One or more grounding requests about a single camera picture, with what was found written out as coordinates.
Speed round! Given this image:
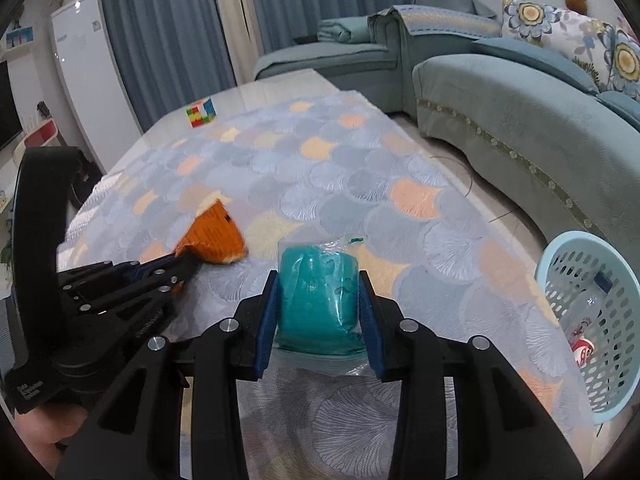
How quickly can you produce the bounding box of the white refrigerator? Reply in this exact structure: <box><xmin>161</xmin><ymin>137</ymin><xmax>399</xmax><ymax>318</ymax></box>
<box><xmin>51</xmin><ymin>0</ymin><xmax>142</xmax><ymax>174</ymax></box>

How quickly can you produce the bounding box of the clear plastic bottle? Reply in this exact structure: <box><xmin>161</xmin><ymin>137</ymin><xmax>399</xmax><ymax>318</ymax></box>
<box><xmin>561</xmin><ymin>271</ymin><xmax>612</xmax><ymax>349</ymax></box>

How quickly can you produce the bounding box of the orange snack wrapper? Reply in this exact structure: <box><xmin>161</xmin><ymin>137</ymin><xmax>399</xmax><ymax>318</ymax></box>
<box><xmin>172</xmin><ymin>200</ymin><xmax>248</xmax><ymax>292</ymax></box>

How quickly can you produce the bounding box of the teal item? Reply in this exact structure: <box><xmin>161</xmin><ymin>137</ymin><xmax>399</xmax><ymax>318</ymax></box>
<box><xmin>277</xmin><ymin>236</ymin><xmax>364</xmax><ymax>358</ymax></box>

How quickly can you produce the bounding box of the floral pillow left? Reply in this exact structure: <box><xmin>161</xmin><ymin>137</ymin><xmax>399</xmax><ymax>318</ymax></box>
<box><xmin>502</xmin><ymin>0</ymin><xmax>612</xmax><ymax>86</ymax></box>

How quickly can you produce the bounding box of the floral pillow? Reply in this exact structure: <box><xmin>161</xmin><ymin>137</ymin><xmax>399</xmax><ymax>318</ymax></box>
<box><xmin>599</xmin><ymin>24</ymin><xmax>640</xmax><ymax>101</ymax></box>
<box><xmin>502</xmin><ymin>0</ymin><xmax>612</xmax><ymax>86</ymax></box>

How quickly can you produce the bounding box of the teal fabric sofa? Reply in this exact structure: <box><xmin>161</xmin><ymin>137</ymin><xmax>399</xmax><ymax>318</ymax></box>
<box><xmin>254</xmin><ymin>6</ymin><xmax>639</xmax><ymax>266</ymax></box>

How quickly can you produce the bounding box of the multicolour puzzle cube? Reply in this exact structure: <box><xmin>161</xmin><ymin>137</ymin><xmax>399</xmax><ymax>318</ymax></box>
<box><xmin>186</xmin><ymin>98</ymin><xmax>217</xmax><ymax>128</ymax></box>

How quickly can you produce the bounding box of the blue curtain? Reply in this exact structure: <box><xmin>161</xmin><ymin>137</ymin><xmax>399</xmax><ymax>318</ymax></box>
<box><xmin>102</xmin><ymin>0</ymin><xmax>412</xmax><ymax>129</ymax></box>

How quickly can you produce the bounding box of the floral pillow middle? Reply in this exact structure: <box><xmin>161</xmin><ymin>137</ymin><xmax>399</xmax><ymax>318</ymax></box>
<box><xmin>599</xmin><ymin>24</ymin><xmax>640</xmax><ymax>101</ymax></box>

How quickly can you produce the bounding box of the light blue plastic basket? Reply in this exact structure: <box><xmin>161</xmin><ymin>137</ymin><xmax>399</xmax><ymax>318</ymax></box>
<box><xmin>534</xmin><ymin>231</ymin><xmax>639</xmax><ymax>425</ymax></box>

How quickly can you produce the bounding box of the person's left hand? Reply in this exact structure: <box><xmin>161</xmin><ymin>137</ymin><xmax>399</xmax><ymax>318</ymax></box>
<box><xmin>14</xmin><ymin>405</ymin><xmax>88</xmax><ymax>476</ymax></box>

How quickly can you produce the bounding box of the wire loop on floor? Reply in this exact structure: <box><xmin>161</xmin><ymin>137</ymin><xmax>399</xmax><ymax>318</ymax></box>
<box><xmin>429</xmin><ymin>154</ymin><xmax>474</xmax><ymax>198</ymax></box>

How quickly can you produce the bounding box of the folded teal blanket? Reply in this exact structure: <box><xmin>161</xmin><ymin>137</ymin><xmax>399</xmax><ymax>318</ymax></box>
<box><xmin>317</xmin><ymin>16</ymin><xmax>371</xmax><ymax>44</ymax></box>

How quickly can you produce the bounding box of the red white paper cup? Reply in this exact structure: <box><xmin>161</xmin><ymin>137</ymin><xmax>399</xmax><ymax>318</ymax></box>
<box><xmin>572</xmin><ymin>337</ymin><xmax>596</xmax><ymax>368</ymax></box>

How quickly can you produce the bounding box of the scale pattern table cloth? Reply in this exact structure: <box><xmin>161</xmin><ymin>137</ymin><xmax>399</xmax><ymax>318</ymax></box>
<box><xmin>58</xmin><ymin>91</ymin><xmax>591</xmax><ymax>479</ymax></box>

